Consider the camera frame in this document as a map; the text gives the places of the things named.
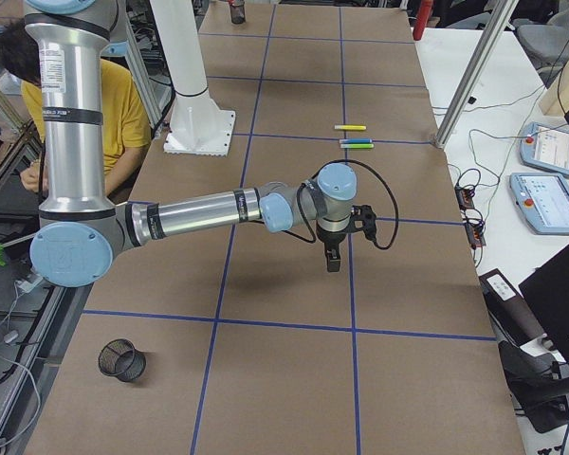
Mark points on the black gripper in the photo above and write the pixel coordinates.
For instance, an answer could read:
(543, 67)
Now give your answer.
(330, 240)

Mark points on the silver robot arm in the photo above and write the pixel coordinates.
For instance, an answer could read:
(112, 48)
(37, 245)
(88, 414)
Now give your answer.
(82, 231)

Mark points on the blue highlighter pen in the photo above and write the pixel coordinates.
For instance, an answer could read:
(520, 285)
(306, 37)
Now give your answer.
(355, 141)

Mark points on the green highlighter pen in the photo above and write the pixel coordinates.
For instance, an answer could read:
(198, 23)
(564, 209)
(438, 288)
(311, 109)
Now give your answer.
(357, 146)

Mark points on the yellow highlighter pen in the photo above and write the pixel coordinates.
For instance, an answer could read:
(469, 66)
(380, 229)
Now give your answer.
(350, 127)

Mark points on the blue tape line crosswise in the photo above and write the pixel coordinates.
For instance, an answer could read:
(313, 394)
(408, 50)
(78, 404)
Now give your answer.
(334, 139)

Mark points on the blue teach pendant near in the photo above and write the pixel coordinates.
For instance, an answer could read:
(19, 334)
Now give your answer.
(543, 200)

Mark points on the blue teach pendant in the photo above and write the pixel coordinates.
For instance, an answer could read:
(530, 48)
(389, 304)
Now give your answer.
(546, 148)
(543, 200)

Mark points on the black laptop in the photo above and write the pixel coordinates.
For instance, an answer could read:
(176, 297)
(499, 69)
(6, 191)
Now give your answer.
(546, 292)

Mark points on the blue teach pendant far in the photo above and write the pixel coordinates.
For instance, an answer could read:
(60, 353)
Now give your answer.
(546, 148)

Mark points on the person in yellow shirt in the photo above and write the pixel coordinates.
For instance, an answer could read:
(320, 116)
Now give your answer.
(126, 133)

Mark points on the black mesh cup near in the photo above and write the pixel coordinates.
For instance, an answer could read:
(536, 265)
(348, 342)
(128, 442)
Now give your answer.
(119, 358)

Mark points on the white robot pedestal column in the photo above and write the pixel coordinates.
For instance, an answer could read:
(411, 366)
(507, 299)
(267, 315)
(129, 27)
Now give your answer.
(197, 125)

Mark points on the grey aluminium frame post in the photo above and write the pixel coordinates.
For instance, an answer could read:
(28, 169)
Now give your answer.
(478, 60)

